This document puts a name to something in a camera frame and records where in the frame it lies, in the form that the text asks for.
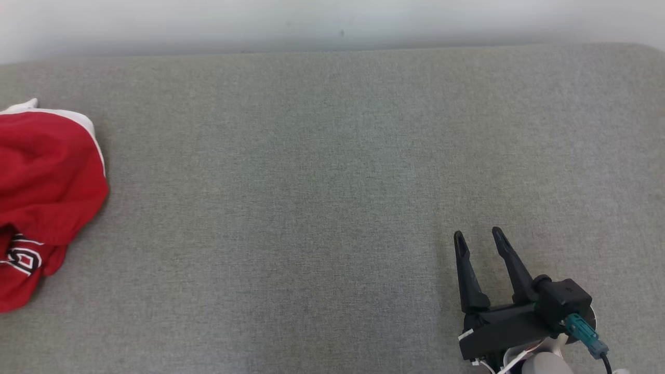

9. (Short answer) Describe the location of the plain red shorts white trim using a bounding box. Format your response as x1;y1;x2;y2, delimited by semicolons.
0;98;110;246

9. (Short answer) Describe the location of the teal plug black camera cable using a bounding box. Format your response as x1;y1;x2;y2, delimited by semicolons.
564;313;615;374

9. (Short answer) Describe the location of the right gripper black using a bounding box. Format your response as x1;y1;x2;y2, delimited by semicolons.
454;226;567;364

